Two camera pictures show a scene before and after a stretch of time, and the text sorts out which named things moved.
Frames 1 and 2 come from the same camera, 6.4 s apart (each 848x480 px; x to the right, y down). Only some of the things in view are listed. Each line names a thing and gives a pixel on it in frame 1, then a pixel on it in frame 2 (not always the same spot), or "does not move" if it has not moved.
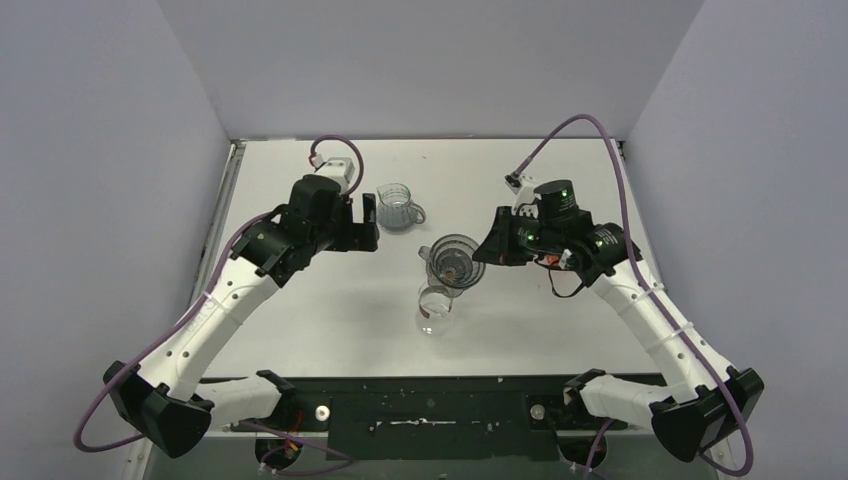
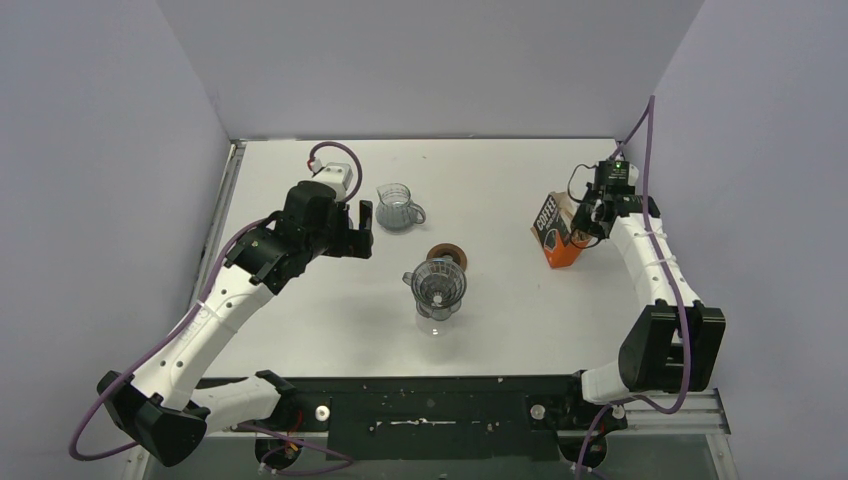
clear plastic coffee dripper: (451, 267) to (438, 287)
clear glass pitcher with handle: (395, 211) does not move
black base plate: (435, 419) does not move
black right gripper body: (519, 237) to (583, 218)
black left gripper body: (361, 223) does not move
